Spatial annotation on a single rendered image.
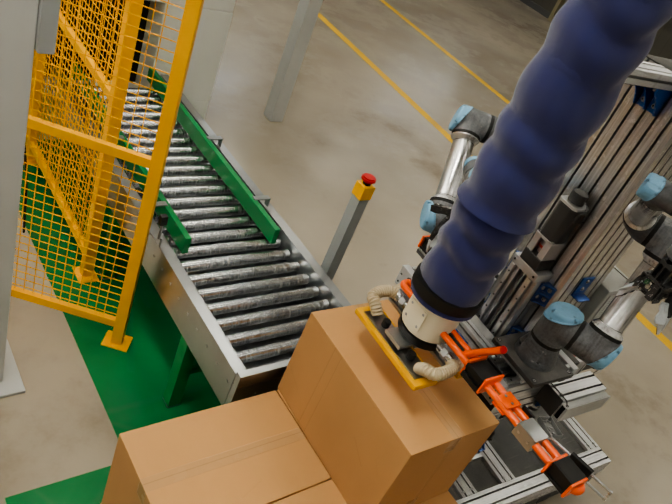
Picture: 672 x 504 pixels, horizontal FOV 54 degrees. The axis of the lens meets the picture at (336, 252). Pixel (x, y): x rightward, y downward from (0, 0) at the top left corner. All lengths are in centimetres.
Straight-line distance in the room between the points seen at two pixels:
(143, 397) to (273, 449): 90
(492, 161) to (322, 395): 101
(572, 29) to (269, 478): 160
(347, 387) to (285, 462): 36
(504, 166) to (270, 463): 124
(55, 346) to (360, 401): 159
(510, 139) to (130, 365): 209
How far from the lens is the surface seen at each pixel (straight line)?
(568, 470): 190
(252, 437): 237
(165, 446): 227
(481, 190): 179
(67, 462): 286
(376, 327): 212
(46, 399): 304
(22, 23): 213
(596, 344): 234
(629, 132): 238
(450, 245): 188
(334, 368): 221
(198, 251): 301
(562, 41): 168
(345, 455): 227
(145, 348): 328
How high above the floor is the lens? 237
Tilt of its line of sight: 33 degrees down
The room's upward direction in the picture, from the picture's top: 24 degrees clockwise
